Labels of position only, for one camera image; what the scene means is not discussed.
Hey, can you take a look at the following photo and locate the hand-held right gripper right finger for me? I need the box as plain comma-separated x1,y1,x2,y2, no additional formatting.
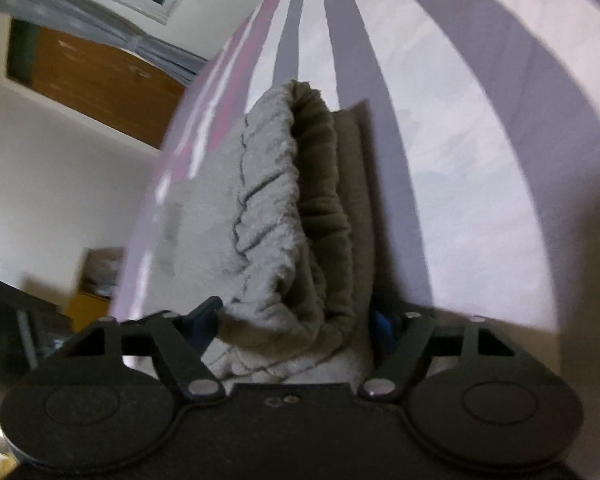
357,309,514,402

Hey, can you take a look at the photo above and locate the yellow bedside stand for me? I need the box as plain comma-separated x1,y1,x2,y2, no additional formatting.
61,246,127,335

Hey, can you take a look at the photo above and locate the striped bed sheet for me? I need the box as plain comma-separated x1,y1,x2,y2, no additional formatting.
111,0,600,335

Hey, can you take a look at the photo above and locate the dark furniture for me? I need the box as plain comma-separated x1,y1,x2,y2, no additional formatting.
0,271,77,378

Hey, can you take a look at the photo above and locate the wooden door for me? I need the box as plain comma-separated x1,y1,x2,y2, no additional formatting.
6,16,187,151

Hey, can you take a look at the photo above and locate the grey towel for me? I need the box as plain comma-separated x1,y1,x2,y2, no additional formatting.
147,78,408,386

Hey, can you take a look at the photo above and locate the grey curtain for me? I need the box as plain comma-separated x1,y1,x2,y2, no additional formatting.
0,0,209,86

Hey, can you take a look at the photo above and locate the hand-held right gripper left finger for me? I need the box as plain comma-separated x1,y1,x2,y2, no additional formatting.
72,296,227,402

